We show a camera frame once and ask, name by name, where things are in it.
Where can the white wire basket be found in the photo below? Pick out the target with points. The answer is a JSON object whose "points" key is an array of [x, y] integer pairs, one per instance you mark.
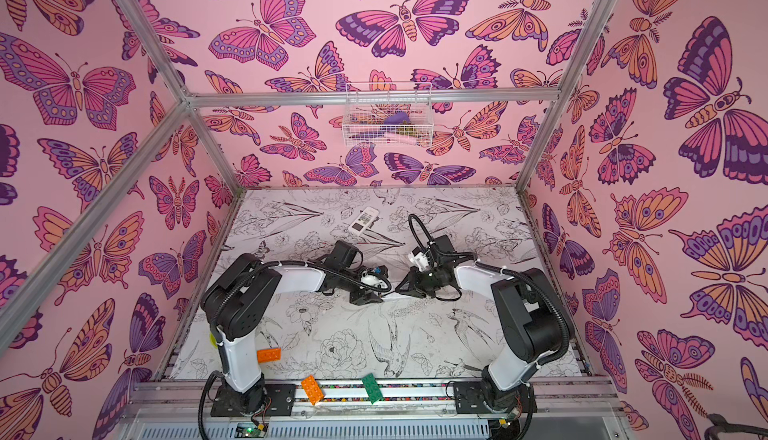
{"points": [[388, 114]]}

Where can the white remote control far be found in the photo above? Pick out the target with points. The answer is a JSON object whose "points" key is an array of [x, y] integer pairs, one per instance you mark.
{"points": [[364, 221]]}

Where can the small circuit board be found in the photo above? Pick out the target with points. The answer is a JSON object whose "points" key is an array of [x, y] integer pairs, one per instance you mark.
{"points": [[252, 430]]}

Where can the orange brick on rail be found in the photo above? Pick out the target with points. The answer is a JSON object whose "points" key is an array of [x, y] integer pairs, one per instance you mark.
{"points": [[312, 389]]}

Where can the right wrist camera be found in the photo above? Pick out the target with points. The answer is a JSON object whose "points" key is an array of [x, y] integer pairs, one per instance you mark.
{"points": [[421, 259]]}

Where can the aluminium cage frame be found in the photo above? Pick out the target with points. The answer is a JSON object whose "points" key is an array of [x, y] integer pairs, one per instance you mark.
{"points": [[44, 278]]}

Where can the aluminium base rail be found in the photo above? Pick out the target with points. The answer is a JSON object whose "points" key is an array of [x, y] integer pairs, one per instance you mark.
{"points": [[563, 408]]}

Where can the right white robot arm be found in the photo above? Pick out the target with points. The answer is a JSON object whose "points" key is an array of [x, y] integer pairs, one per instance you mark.
{"points": [[534, 325]]}

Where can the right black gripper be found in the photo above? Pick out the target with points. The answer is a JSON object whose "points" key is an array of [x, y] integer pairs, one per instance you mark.
{"points": [[414, 282]]}

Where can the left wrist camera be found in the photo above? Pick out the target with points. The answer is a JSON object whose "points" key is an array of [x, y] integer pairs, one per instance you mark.
{"points": [[376, 278]]}

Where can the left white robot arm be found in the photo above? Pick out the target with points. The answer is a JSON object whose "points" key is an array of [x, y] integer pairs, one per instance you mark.
{"points": [[237, 301]]}

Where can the orange brick on table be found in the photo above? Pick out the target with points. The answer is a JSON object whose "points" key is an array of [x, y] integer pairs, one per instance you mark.
{"points": [[269, 355]]}

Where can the green brick on rail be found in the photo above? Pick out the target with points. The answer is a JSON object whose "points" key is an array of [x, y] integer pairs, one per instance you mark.
{"points": [[372, 388]]}

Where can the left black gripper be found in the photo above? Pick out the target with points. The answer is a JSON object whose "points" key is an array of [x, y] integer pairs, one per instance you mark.
{"points": [[362, 298]]}

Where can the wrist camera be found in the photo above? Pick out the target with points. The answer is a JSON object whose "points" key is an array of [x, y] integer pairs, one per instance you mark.
{"points": [[376, 278], [421, 259]]}

